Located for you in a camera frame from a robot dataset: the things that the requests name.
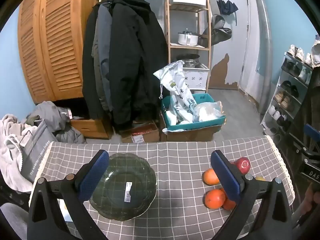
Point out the grey jacket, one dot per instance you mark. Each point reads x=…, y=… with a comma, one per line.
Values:
x=102, y=42

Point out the grey chair seat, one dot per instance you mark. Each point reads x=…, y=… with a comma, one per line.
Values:
x=12, y=220

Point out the teal box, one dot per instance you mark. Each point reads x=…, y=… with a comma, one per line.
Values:
x=200, y=125

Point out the wooden louvered wardrobe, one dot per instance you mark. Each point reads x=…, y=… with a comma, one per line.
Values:
x=57, y=42

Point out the white pot with lid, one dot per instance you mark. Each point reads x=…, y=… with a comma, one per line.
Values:
x=187, y=38

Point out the person's right hand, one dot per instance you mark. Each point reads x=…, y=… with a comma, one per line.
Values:
x=308, y=202

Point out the dark blue umbrella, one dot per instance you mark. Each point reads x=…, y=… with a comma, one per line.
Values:
x=226, y=6

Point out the white patterned basket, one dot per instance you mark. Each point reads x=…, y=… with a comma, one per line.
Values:
x=197, y=78

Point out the grey tote bag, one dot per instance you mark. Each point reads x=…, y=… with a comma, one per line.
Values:
x=35, y=152

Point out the green hanging bag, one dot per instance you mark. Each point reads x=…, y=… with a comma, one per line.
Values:
x=217, y=33

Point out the orange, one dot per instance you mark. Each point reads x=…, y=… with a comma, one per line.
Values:
x=228, y=205
x=211, y=177
x=214, y=198

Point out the red apple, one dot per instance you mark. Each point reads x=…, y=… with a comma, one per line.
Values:
x=243, y=165

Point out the yellow mango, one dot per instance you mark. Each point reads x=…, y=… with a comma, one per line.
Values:
x=260, y=178

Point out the white printed bag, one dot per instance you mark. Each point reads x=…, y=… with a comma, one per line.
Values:
x=175, y=80

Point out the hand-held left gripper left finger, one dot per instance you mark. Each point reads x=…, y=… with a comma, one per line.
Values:
x=93, y=175

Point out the white smartphone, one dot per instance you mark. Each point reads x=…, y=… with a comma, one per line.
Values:
x=63, y=212

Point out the clear plastic bag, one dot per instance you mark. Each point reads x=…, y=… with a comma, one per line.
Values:
x=207, y=111

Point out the white shoe rack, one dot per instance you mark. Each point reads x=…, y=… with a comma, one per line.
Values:
x=266, y=115

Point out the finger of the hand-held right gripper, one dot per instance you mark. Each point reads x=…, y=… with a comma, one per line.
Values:
x=311, y=131

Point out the large cardboard box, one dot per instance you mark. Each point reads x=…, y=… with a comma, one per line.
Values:
x=190, y=135

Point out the grey checked tablecloth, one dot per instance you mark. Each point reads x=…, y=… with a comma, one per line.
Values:
x=175, y=167

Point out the white door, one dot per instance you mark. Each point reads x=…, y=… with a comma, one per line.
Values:
x=253, y=55

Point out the large black coat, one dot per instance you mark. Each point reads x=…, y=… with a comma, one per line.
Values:
x=135, y=55

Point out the green glass plate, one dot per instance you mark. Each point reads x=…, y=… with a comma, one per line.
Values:
x=120, y=180

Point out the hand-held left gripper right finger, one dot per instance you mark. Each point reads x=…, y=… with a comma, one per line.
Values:
x=225, y=177

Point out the cardboard box with red label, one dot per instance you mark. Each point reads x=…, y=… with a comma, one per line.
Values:
x=142, y=133

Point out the metal pot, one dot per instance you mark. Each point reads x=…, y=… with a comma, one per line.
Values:
x=188, y=60

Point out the wooden shelf rack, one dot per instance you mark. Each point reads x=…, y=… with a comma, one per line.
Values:
x=168, y=30

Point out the silver duct pipe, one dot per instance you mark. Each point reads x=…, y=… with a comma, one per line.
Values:
x=267, y=55

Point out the wooden drawer box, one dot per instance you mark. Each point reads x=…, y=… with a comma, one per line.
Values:
x=90, y=127

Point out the group of shoes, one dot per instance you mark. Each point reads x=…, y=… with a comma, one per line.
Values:
x=287, y=102

